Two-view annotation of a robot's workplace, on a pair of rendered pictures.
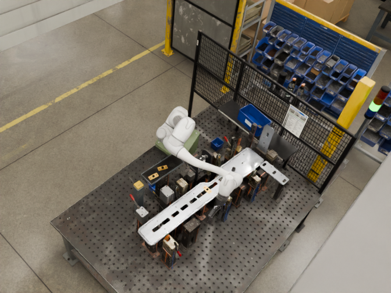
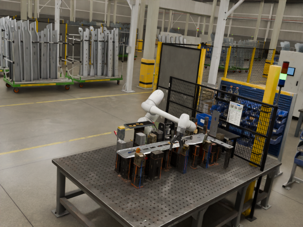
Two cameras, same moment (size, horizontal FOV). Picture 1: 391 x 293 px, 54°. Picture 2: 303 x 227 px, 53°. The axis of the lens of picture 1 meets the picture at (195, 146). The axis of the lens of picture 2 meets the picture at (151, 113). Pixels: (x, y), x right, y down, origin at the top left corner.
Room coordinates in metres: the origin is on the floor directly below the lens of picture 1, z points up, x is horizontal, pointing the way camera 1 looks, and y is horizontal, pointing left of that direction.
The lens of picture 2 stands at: (-1.40, -0.51, 2.30)
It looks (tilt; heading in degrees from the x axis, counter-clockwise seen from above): 16 degrees down; 11
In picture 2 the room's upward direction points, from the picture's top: 6 degrees clockwise
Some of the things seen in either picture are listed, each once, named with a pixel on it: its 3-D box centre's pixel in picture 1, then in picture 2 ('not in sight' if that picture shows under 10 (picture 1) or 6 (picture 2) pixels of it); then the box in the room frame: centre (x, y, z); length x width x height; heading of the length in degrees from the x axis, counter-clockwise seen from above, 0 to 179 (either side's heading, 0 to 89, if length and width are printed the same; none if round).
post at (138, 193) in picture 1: (138, 200); (119, 146); (1.74, 0.41, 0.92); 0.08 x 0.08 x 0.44; 51
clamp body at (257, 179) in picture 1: (251, 188); (205, 154); (2.10, -0.58, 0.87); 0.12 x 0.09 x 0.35; 51
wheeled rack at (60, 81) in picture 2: not in sight; (39, 61); (7.20, 4.84, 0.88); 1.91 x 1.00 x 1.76; 142
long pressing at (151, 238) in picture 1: (206, 192); (170, 144); (1.89, -0.16, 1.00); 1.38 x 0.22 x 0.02; 141
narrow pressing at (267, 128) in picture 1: (265, 138); (214, 123); (2.47, -0.63, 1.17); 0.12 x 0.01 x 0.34; 51
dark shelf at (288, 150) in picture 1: (256, 128); (208, 127); (2.73, -0.58, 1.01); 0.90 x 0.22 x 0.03; 51
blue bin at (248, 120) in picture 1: (253, 120); (206, 120); (2.77, -0.54, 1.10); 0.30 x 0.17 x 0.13; 45
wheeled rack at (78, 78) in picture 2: not in sight; (95, 60); (9.13, 3.76, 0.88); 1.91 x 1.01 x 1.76; 147
